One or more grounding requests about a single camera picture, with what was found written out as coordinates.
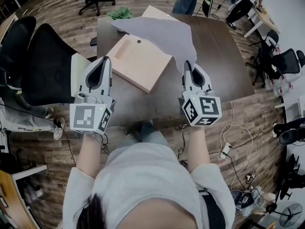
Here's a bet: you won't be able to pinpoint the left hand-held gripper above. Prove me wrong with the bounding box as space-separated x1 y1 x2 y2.
70 56 117 135

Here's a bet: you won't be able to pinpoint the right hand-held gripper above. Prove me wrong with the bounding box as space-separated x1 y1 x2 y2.
178 60 223 127

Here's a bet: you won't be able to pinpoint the white A4 paper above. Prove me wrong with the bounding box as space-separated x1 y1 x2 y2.
106 17 198 74

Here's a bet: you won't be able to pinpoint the person's right forearm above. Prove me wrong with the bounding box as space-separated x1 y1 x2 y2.
187 125 211 174

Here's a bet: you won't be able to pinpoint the person's left forearm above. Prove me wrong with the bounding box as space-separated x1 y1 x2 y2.
75 132 107 179

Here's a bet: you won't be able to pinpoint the pale cushion on chair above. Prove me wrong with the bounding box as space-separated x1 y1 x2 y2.
71 53 92 98

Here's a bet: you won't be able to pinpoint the black mesh office chair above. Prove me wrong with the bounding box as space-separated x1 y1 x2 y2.
21 23 99 106
0 15 37 88
245 30 305 88

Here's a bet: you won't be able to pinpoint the green potted plant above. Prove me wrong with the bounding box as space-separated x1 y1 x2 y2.
106 6 133 34

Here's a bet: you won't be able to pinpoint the white power strip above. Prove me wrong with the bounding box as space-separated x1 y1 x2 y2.
218 143 232 160

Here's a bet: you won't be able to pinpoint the person's jeans legs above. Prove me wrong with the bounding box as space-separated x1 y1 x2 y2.
119 122 170 150

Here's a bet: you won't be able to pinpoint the clear plastic storage bins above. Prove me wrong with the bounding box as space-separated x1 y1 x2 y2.
264 75 301 98

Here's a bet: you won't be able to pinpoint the wooden desk with white legs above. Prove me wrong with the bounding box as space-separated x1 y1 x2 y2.
0 13 19 43
243 5 281 39

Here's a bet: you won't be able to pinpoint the black backpack device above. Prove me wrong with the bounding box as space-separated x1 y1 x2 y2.
273 118 305 146
230 189 254 211

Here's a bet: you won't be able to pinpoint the person's white shirt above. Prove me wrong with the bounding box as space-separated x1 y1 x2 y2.
62 142 236 229

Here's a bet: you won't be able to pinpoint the orange wooden desk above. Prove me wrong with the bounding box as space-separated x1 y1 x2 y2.
0 165 48 229

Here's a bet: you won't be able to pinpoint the black floor fan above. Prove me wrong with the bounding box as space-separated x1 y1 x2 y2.
278 203 304 227

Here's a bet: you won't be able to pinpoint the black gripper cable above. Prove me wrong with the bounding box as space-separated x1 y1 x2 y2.
175 124 191 161

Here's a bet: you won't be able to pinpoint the black floor cable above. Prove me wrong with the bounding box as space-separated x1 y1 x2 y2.
0 104 77 167

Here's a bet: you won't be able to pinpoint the white floor cable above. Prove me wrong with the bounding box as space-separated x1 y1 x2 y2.
218 100 254 191

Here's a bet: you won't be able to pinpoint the black shoulder strap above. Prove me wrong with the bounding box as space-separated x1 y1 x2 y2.
196 187 227 229

